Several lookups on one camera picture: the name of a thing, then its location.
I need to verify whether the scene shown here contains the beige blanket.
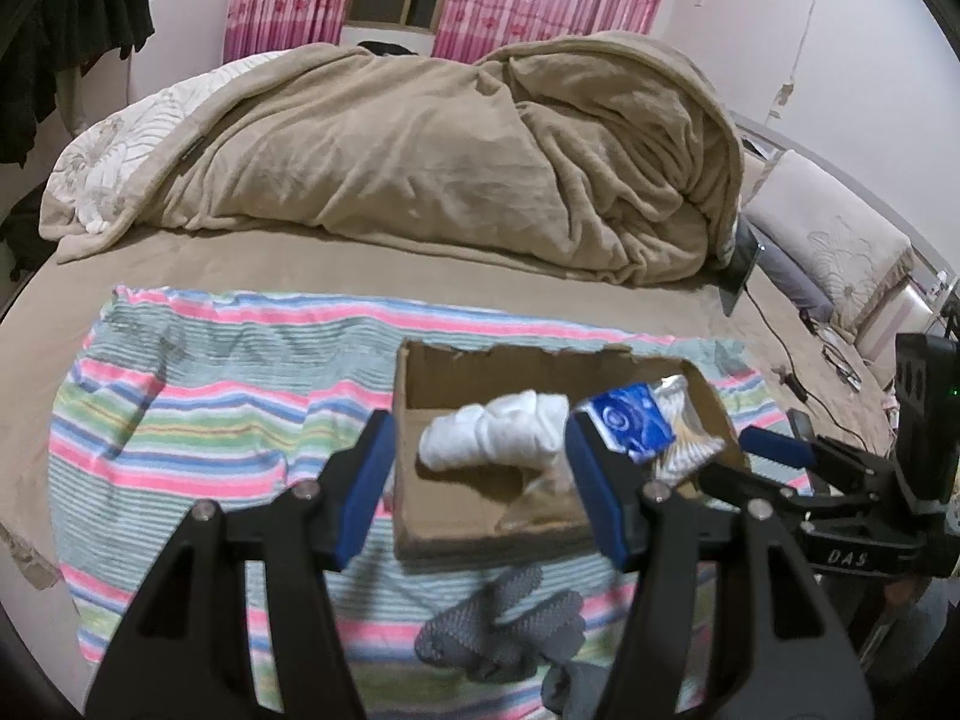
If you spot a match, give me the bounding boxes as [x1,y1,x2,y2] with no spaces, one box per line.
[56,30,747,287]

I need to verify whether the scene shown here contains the dark hanging clothes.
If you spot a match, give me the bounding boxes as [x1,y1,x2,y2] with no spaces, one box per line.
[0,0,162,166]

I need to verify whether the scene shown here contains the gray mesh glove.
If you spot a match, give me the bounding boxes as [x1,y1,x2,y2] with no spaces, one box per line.
[415,562,587,680]

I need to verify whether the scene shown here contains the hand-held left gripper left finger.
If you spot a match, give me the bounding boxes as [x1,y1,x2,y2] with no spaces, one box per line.
[84,411,397,720]

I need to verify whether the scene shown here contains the black cable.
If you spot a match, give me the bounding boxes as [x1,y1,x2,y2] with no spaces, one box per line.
[739,281,886,451]

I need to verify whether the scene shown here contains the cotton swabs bag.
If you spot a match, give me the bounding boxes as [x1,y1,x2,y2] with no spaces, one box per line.
[645,373,725,488]

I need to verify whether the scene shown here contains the white rolled cloth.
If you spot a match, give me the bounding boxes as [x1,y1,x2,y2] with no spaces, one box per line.
[418,388,572,475]

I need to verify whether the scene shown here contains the dark tablet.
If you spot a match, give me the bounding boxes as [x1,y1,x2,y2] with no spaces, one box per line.
[718,216,767,316]

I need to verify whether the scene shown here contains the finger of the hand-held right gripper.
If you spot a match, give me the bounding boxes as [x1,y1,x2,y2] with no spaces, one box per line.
[738,425,895,497]
[697,460,809,520]

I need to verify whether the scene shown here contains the blue packet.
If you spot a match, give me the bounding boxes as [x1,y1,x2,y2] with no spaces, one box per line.
[576,382,676,466]

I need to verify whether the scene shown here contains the gray pillow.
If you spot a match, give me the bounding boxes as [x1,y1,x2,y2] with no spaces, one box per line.
[750,229,835,323]

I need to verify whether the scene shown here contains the gray cloth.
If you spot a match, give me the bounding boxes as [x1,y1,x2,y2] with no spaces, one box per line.
[540,661,623,718]

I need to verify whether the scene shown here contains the beige embroidered pillow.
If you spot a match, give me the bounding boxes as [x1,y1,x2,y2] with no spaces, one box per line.
[746,150,916,331]

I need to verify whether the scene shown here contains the bed with beige sheet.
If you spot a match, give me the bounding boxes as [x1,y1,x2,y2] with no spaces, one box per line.
[0,109,960,720]

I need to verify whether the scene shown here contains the white floral quilt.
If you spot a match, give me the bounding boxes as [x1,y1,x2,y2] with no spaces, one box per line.
[39,64,260,237]

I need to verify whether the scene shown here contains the striped towel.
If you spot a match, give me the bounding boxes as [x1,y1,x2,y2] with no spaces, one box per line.
[49,285,818,720]

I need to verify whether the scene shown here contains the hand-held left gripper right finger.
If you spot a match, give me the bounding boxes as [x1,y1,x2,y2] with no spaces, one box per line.
[565,409,876,720]

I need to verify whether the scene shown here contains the cardboard box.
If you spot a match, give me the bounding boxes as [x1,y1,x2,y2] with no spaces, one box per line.
[391,337,751,563]

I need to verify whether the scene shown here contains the clear plastic bag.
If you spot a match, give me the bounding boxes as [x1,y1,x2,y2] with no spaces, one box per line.
[495,465,590,533]

